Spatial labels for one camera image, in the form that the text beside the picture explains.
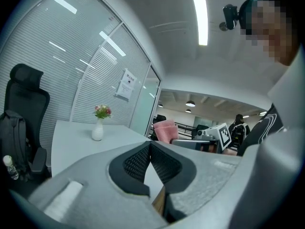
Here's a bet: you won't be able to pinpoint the pink cloth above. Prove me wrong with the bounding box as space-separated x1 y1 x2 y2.
153 119 179 144

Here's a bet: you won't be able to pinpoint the long ceiling light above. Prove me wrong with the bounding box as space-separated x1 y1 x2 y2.
190 0 208 46

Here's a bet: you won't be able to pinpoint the black head camera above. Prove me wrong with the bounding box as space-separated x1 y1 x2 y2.
223 4 240 30

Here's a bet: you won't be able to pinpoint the black metal railing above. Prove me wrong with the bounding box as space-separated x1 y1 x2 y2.
175 122 198 138

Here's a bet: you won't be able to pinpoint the white paper notice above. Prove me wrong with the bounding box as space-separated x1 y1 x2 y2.
116 68 137 102

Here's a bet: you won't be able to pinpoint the white ceramic vase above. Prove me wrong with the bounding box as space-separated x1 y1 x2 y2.
91 118 104 142

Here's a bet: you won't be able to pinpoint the black backpack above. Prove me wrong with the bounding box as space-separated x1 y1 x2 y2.
0 110 31 176

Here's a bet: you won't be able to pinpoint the pink and yellow flowers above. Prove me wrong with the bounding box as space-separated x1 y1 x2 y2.
93 104 112 119

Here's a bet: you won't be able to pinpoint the black office chair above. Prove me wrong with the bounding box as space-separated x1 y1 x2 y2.
0 63 52 183
150 114 167 140

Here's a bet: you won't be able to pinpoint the clear plastic water bottle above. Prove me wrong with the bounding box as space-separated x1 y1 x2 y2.
2 155 19 180

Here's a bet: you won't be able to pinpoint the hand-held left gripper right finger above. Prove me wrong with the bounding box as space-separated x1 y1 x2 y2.
150 141 243 229

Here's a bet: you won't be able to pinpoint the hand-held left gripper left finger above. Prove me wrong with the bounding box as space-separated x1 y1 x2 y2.
28 141 169 229

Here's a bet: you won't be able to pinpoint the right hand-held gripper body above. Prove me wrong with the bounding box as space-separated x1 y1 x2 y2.
195 122 233 154

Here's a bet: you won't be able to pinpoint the person's head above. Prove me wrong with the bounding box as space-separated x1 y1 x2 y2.
238 0 301 66

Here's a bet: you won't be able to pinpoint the person's black printed shirt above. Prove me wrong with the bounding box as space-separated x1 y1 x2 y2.
237 103 286 157

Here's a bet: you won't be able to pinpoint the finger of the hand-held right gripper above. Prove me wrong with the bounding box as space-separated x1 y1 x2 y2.
171 138 199 150

